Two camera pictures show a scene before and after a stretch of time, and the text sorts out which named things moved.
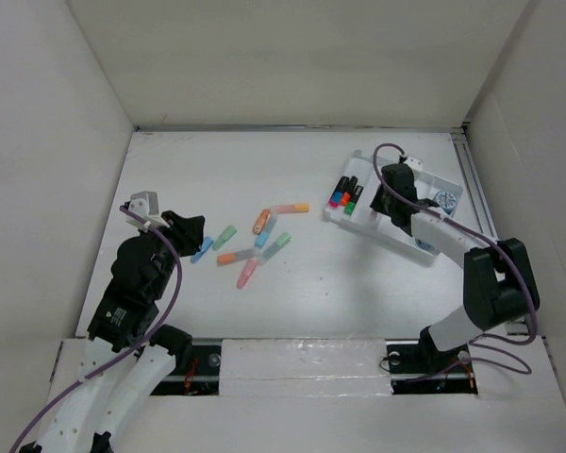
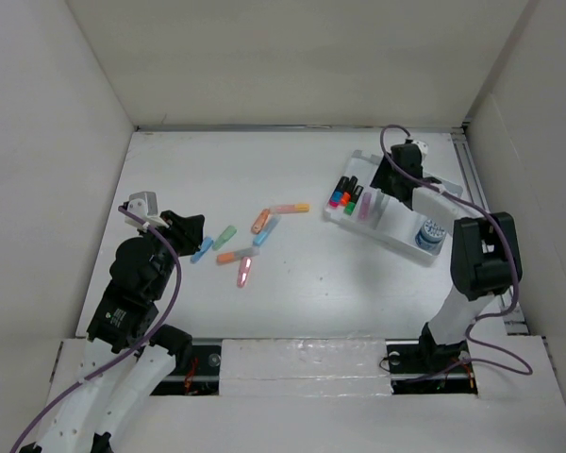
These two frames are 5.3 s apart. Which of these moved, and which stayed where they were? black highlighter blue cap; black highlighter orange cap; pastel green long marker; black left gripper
Moved: pastel green long marker
Stayed: black highlighter blue cap; black left gripper; black highlighter orange cap
